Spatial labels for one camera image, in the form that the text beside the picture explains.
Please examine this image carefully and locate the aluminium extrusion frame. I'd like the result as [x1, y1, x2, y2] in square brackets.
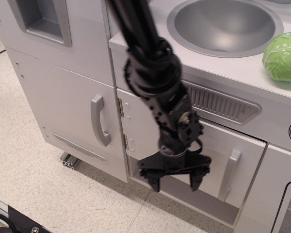
[60, 152, 82, 170]

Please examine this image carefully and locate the grey vent grille panel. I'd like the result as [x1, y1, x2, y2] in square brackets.
[183, 81, 261, 124]

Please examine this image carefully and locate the grey fridge door handle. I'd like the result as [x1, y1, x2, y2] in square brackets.
[90, 95, 111, 147]

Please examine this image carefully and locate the white toy kitchen cabinet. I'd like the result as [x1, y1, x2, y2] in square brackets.
[0, 0, 291, 233]

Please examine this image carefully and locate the grey recessed dispenser panel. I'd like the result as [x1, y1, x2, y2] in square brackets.
[7, 0, 72, 48]

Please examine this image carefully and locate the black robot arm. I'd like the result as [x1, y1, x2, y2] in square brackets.
[107, 0, 211, 191]

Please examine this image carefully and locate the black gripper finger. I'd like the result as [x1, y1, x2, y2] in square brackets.
[190, 172, 204, 192]
[148, 178, 160, 192]

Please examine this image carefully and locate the silver fridge emblem trim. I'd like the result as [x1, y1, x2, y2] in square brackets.
[52, 133, 108, 161]

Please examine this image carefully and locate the white cabinet door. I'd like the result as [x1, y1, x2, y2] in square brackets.
[117, 89, 266, 208]

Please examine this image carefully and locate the green toy cabbage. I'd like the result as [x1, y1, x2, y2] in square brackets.
[262, 32, 291, 83]

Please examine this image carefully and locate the white oven door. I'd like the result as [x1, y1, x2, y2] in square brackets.
[234, 145, 291, 233]

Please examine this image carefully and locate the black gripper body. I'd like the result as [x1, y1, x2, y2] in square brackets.
[138, 151, 211, 181]

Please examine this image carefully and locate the grey cabinet door handle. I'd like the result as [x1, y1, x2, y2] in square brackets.
[218, 149, 242, 201]

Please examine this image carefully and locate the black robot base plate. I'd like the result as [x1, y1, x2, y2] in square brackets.
[0, 205, 51, 233]

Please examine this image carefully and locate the silver sink bowl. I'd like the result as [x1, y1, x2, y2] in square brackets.
[167, 0, 284, 58]

